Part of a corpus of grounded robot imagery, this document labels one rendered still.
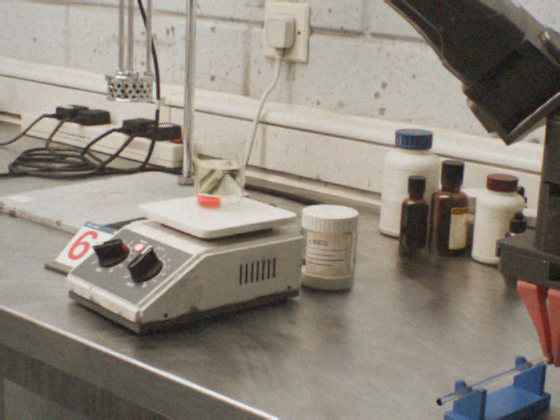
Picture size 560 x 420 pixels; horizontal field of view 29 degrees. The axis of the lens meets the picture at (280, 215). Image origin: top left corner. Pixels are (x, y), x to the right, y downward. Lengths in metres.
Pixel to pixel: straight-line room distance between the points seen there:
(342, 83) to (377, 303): 0.56
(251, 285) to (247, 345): 0.10
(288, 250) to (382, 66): 0.54
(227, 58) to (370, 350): 0.86
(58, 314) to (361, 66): 0.70
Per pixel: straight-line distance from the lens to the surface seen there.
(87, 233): 1.22
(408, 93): 1.54
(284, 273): 1.09
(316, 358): 0.97
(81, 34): 2.03
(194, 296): 1.03
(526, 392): 0.91
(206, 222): 1.05
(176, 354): 0.96
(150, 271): 1.02
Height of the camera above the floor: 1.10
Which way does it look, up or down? 14 degrees down
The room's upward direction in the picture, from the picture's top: 3 degrees clockwise
